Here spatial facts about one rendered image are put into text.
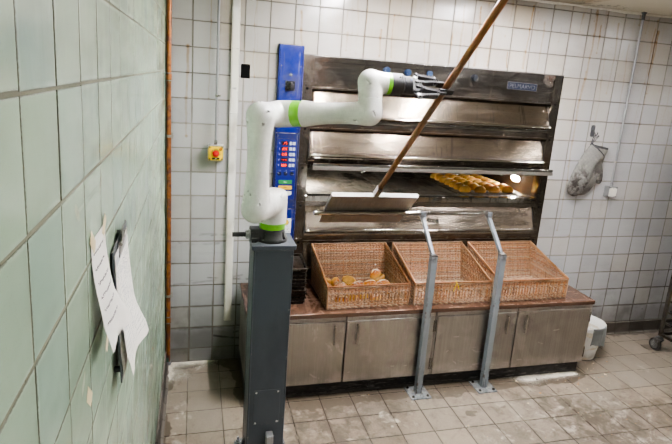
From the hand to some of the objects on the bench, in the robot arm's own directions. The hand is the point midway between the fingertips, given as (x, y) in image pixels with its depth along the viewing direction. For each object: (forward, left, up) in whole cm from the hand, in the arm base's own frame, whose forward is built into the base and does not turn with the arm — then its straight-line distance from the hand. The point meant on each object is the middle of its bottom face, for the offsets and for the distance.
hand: (445, 88), depth 230 cm
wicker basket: (+119, +95, -138) cm, 206 cm away
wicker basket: (0, +96, -138) cm, 168 cm away
